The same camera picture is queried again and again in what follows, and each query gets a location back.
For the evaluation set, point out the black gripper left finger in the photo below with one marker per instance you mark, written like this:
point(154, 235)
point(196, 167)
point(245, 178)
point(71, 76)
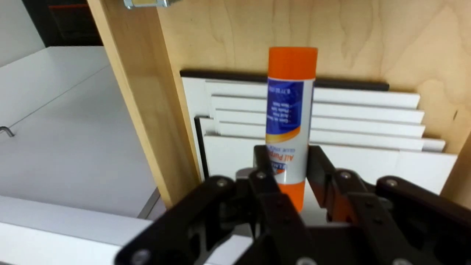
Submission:
point(245, 226)

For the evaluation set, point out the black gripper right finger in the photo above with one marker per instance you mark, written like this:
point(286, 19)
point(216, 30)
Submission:
point(392, 222)

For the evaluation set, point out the orange and white glue stick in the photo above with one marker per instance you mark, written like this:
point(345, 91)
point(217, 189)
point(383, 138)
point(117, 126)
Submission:
point(289, 119)

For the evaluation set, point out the large grey divider panel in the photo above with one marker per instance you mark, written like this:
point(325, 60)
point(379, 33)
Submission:
point(392, 164)

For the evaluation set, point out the grey base panel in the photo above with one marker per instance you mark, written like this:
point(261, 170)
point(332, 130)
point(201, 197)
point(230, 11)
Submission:
point(194, 98)

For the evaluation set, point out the stack of white panels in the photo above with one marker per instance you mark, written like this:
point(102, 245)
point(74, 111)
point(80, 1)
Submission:
point(344, 83)

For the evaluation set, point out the white lower cabinet front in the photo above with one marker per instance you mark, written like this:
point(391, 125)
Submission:
point(74, 128)

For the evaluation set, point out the light wooden shelf frame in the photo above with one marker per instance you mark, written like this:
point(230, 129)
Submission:
point(369, 39)

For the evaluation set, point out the metal drawer bracket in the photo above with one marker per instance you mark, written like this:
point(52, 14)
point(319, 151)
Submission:
point(146, 4)

